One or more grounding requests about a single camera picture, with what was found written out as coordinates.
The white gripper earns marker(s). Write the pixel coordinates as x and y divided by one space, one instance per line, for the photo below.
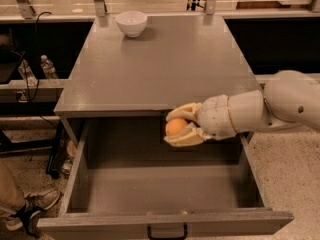
215 116

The orange fruit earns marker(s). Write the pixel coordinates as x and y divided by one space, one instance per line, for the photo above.
175 126

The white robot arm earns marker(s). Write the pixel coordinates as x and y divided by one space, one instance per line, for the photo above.
289 99

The grey cabinet counter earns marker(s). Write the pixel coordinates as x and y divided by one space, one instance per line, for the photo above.
177 59

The grey open top drawer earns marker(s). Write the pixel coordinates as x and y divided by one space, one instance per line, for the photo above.
125 177

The white ceramic bowl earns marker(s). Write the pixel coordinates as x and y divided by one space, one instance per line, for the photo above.
131 23

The clear plastic water bottle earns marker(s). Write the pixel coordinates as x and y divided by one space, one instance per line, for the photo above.
48 68

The grey sneaker shoe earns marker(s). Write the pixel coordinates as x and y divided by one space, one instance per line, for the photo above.
32 205

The tan trouser leg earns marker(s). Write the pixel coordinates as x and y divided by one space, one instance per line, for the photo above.
11 196

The black drawer handle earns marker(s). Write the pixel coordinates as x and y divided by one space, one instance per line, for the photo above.
167 232

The metal rail post left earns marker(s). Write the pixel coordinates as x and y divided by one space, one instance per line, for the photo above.
26 9

